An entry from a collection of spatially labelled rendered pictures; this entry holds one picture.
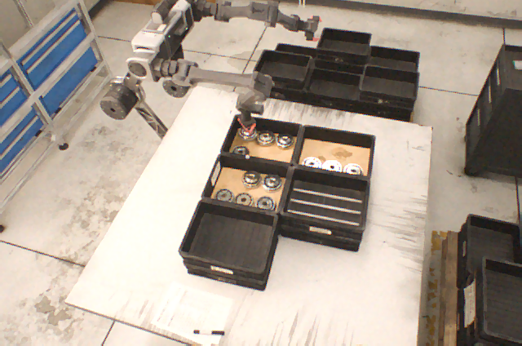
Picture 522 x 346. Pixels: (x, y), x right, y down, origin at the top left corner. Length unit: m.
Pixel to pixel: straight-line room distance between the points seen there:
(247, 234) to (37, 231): 1.89
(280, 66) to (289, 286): 1.91
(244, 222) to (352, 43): 2.09
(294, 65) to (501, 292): 2.10
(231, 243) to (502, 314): 1.38
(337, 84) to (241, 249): 1.84
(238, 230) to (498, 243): 1.63
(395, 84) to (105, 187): 2.36
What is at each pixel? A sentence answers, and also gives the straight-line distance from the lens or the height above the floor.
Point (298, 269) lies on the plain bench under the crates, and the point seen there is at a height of 0.70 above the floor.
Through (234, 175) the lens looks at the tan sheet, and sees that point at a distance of 2.29.
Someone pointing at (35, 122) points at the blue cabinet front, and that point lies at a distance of 3.69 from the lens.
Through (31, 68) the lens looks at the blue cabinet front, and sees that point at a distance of 3.57.
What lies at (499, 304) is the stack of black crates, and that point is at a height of 0.49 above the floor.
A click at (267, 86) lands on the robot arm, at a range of 1.84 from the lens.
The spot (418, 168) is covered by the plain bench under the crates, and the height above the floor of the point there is 0.70.
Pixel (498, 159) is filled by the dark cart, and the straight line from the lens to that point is 3.39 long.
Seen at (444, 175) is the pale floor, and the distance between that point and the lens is 3.52.
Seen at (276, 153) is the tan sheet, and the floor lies 0.83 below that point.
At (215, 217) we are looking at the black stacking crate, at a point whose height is 0.83.
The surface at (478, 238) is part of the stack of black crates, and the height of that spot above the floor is 0.27.
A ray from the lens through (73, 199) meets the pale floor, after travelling 3.58.
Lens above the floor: 2.65
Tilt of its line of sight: 50 degrees down
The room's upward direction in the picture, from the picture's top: 4 degrees counter-clockwise
